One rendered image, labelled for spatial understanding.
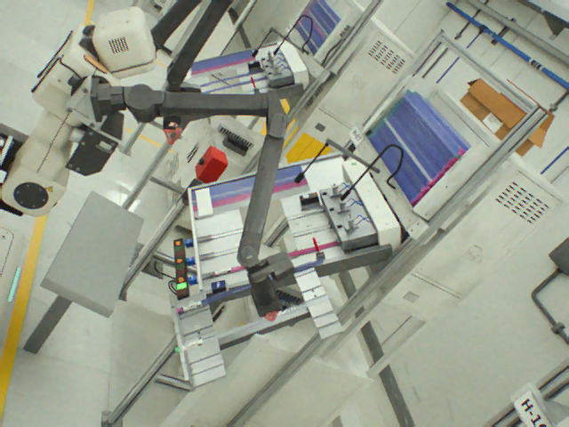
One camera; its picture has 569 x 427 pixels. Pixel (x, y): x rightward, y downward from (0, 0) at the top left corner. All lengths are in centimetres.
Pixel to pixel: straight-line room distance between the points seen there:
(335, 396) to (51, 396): 118
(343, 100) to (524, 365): 177
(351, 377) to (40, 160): 153
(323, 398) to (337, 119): 163
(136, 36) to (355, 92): 188
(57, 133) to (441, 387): 268
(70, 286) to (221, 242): 62
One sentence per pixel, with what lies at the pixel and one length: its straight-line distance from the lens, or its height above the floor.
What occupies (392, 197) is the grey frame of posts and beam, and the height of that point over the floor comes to 133.
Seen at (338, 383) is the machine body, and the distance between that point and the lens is 261.
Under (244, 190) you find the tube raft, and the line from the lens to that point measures 250.
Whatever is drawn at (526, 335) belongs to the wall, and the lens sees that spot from 349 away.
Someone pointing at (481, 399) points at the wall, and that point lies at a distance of 356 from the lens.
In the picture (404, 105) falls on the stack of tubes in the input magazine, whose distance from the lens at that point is 239.
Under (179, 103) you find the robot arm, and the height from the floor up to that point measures 131.
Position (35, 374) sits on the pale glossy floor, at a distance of 252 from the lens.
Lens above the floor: 186
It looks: 22 degrees down
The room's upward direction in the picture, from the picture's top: 40 degrees clockwise
